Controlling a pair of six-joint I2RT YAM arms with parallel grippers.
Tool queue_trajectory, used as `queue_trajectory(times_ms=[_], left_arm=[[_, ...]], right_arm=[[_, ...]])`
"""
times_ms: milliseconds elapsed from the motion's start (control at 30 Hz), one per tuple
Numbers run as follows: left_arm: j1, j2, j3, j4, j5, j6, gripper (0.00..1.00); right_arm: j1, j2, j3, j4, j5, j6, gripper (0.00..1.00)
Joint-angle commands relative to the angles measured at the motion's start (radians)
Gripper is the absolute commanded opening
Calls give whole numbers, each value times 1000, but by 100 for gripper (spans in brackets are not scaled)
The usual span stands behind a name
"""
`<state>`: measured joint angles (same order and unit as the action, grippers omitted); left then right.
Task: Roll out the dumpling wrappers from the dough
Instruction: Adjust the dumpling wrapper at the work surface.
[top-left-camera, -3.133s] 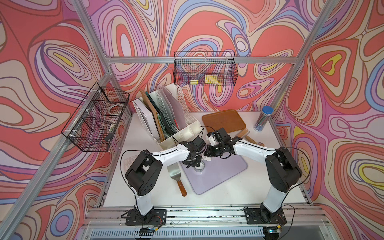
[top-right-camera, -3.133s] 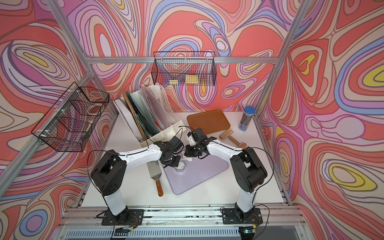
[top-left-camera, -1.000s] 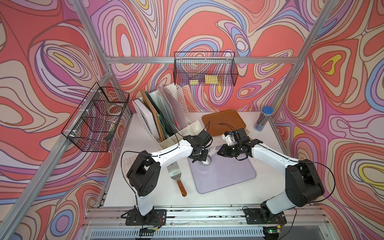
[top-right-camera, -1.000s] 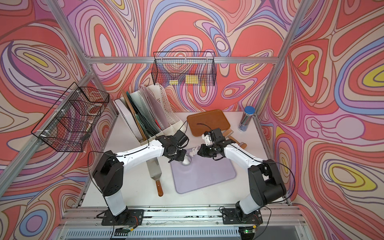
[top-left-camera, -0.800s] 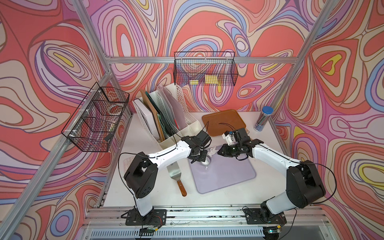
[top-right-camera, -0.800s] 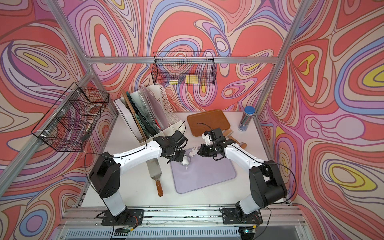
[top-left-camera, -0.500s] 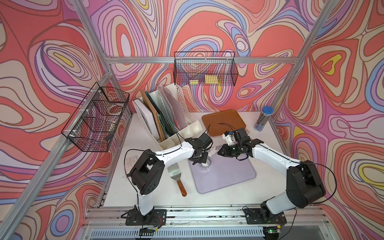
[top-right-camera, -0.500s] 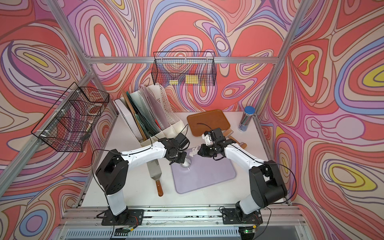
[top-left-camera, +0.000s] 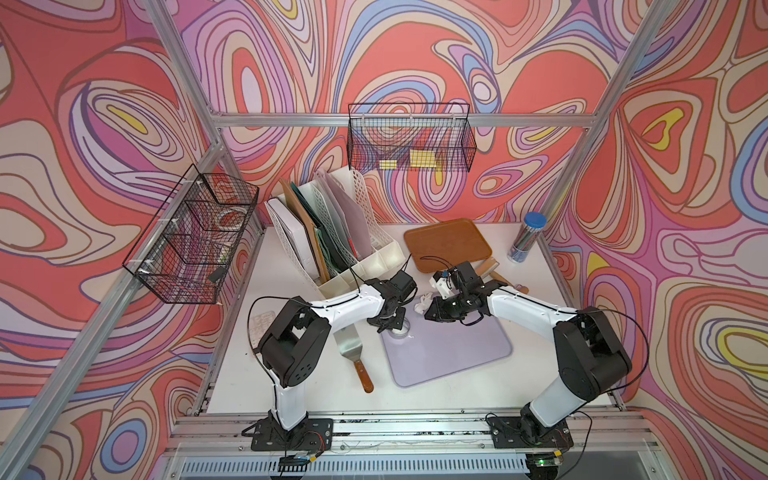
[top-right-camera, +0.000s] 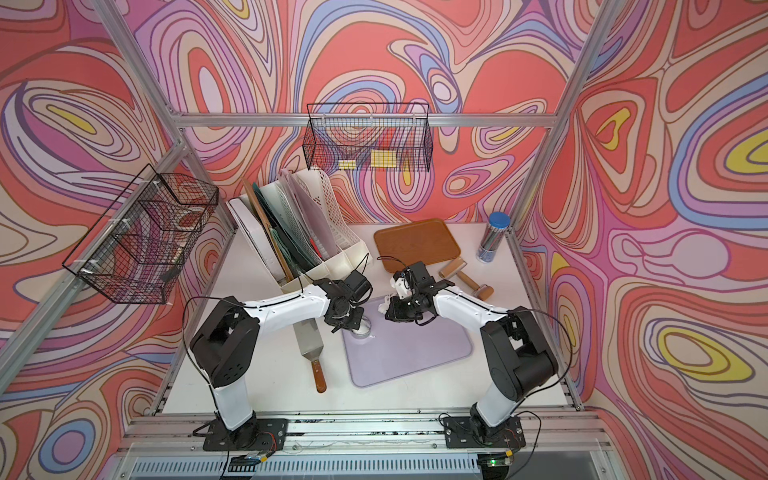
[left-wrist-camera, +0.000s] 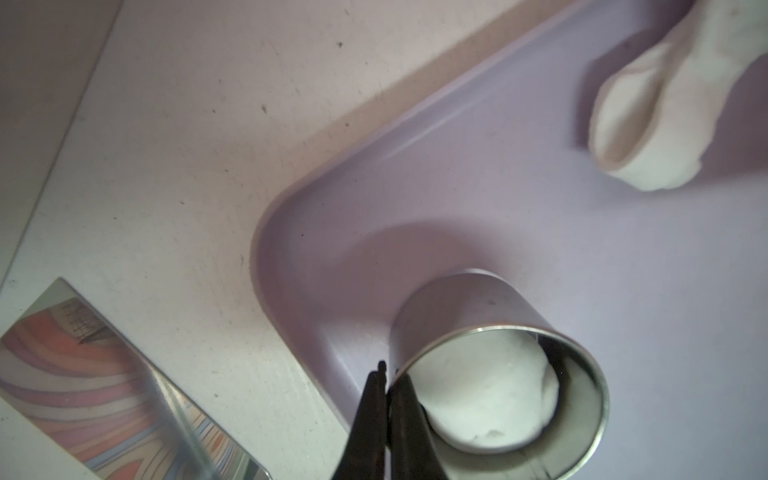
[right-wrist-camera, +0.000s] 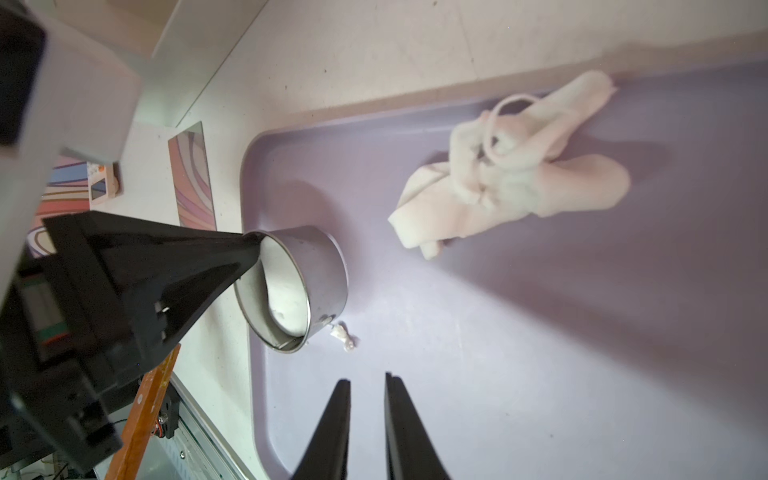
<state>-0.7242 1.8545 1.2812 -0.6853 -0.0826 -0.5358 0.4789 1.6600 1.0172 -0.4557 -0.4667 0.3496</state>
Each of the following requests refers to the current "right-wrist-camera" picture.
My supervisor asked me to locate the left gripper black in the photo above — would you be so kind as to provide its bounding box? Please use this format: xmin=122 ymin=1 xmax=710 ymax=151
xmin=1 ymin=211 xmax=260 ymax=471

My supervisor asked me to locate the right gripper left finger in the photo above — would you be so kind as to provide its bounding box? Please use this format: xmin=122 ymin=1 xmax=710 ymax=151
xmin=292 ymin=379 xmax=351 ymax=480

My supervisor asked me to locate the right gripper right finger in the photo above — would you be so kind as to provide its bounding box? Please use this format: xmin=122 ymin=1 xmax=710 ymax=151
xmin=384 ymin=372 xmax=449 ymax=479

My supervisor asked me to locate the small glass bowl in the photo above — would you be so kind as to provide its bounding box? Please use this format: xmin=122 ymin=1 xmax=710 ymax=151
xmin=234 ymin=226 xmax=348 ymax=354

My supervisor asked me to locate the metal scraper wooden handle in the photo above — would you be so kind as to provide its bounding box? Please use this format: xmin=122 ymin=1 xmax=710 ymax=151
xmin=104 ymin=121 xmax=218 ymax=480

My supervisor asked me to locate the purple cutting board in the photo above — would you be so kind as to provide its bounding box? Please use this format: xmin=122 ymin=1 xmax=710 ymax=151
xmin=241 ymin=62 xmax=767 ymax=479

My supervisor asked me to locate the dough scrap strip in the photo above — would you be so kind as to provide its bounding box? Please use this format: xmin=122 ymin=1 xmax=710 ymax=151
xmin=388 ymin=70 xmax=631 ymax=260

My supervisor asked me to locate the white dough piece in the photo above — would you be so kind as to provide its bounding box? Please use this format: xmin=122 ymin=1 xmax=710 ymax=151
xmin=261 ymin=237 xmax=309 ymax=337

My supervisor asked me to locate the tiny dough crumb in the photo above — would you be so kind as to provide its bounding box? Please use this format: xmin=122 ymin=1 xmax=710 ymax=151
xmin=330 ymin=322 xmax=356 ymax=352

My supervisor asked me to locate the white calculator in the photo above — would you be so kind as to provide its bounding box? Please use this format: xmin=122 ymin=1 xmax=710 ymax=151
xmin=87 ymin=163 xmax=121 ymax=207

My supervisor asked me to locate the white board rack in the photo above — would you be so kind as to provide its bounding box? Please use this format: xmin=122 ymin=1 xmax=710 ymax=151
xmin=26 ymin=0 xmax=267 ymax=127

